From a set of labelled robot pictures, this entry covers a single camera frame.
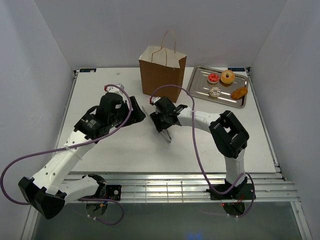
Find metal tongs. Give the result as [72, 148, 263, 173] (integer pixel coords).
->
[142, 105, 172, 144]

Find white sprinkled donut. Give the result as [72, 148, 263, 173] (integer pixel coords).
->
[208, 86, 221, 98]

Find red strawberry tart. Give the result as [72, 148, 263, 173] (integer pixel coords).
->
[207, 73, 220, 84]

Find glazed ring donut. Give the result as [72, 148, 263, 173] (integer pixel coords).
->
[220, 70, 235, 85]

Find brown croissant bread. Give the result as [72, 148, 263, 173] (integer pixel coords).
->
[230, 87, 248, 100]

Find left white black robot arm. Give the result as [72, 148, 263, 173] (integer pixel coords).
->
[18, 92, 146, 219]

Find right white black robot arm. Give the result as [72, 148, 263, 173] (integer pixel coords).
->
[149, 97, 250, 200]

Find brown paper bag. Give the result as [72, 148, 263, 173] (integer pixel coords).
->
[138, 29, 187, 103]

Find metal tray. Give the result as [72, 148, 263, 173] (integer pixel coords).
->
[187, 66, 249, 109]

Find left blue label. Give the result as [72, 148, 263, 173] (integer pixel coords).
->
[79, 68, 97, 73]

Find blue label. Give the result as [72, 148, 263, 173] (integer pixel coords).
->
[227, 67, 246, 72]
[79, 68, 97, 73]

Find right blue label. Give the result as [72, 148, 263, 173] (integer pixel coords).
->
[227, 67, 246, 72]

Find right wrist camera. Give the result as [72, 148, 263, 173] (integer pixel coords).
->
[149, 96, 161, 105]

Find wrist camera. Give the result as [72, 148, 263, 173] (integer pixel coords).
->
[149, 96, 161, 105]
[104, 83, 125, 95]

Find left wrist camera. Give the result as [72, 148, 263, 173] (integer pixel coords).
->
[104, 83, 125, 95]

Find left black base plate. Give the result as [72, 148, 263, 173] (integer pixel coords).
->
[77, 184, 122, 201]

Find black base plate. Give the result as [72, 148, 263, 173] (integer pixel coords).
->
[77, 184, 122, 201]
[206, 184, 257, 201]

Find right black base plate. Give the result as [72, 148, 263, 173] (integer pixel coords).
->
[206, 184, 257, 201]

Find aluminium rail frame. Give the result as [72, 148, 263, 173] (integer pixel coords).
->
[31, 172, 301, 204]

